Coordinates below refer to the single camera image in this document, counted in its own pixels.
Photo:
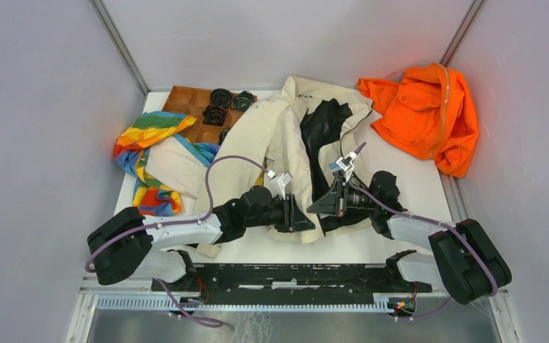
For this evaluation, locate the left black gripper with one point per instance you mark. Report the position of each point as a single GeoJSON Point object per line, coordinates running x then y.
{"type": "Point", "coordinates": [294, 219]}

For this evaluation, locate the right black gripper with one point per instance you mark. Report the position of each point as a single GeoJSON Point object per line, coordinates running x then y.
{"type": "Point", "coordinates": [331, 204]}

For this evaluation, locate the beige zip jacket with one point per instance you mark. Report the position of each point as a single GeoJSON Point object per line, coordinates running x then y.
{"type": "Point", "coordinates": [269, 131]}

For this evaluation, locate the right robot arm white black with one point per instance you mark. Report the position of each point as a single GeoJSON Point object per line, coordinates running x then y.
{"type": "Point", "coordinates": [459, 257]}

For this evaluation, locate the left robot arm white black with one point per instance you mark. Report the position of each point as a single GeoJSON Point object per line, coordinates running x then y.
{"type": "Point", "coordinates": [131, 244]}

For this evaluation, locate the orange jacket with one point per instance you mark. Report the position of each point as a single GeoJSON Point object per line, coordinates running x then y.
{"type": "Point", "coordinates": [429, 114]}

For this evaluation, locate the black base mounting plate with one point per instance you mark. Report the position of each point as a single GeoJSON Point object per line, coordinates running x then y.
{"type": "Point", "coordinates": [294, 284]}

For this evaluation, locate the black rolled sock near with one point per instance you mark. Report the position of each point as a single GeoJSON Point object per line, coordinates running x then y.
{"type": "Point", "coordinates": [223, 134]}

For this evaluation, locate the black rolled sock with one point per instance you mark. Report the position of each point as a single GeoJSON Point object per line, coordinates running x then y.
{"type": "Point", "coordinates": [242, 101]}
{"type": "Point", "coordinates": [222, 98]}
{"type": "Point", "coordinates": [214, 115]}
{"type": "Point", "coordinates": [223, 134]}

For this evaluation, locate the black rolled sock far right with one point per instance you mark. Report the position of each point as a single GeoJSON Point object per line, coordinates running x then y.
{"type": "Point", "coordinates": [242, 101]}

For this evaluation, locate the black rolled sock middle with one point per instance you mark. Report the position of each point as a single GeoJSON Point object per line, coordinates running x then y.
{"type": "Point", "coordinates": [214, 115]}

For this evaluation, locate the black rolled sock far left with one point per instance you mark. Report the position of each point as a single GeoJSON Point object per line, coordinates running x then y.
{"type": "Point", "coordinates": [222, 98]}

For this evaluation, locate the rainbow striped garment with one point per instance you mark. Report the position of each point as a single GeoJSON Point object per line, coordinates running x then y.
{"type": "Point", "coordinates": [165, 165]}

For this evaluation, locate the brown wooden compartment tray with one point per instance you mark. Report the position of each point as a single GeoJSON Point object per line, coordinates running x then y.
{"type": "Point", "coordinates": [192, 102]}

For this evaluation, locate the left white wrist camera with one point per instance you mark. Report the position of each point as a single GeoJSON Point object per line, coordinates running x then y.
{"type": "Point", "coordinates": [277, 182]}

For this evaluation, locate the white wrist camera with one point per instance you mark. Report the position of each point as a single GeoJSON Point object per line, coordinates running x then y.
{"type": "Point", "coordinates": [344, 167]}
{"type": "Point", "coordinates": [277, 182]}

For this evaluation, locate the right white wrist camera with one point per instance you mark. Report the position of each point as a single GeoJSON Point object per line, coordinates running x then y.
{"type": "Point", "coordinates": [344, 167]}

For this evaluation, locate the aluminium frame rail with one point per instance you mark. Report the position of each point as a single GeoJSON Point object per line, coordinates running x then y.
{"type": "Point", "coordinates": [147, 293]}

